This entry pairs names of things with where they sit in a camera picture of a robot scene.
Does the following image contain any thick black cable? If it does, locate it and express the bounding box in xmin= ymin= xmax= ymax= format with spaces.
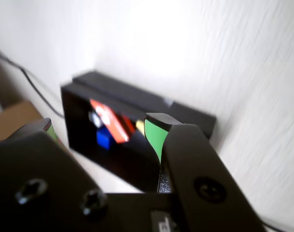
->
xmin=0 ymin=44 xmax=65 ymax=119

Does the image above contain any blue cube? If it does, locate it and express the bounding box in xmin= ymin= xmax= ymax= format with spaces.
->
xmin=96 ymin=128 xmax=113 ymax=148

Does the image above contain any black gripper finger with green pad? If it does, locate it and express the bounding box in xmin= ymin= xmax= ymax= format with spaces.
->
xmin=143 ymin=112 xmax=266 ymax=232
xmin=0 ymin=117 xmax=109 ymax=232

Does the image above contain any white rectangular block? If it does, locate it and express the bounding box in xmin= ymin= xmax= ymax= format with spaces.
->
xmin=88 ymin=111 xmax=103 ymax=128

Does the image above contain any large brown cardboard box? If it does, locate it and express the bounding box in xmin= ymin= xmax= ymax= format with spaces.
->
xmin=0 ymin=100 xmax=45 ymax=145

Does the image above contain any orange printed box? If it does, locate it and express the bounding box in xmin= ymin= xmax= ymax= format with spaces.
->
xmin=89 ymin=99 xmax=131 ymax=144

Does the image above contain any black open box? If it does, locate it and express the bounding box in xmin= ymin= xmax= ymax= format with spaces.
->
xmin=61 ymin=82 xmax=162 ymax=193

